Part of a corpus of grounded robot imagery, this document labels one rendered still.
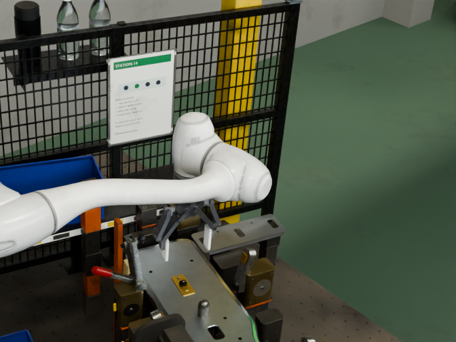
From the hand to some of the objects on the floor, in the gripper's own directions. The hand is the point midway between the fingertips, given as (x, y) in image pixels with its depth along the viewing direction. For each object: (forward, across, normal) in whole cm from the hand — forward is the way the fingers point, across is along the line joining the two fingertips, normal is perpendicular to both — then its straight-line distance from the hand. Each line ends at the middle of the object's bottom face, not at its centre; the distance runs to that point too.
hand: (186, 248), depth 229 cm
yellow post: (+114, +48, +63) cm, 138 cm away
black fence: (+114, -30, +56) cm, 130 cm away
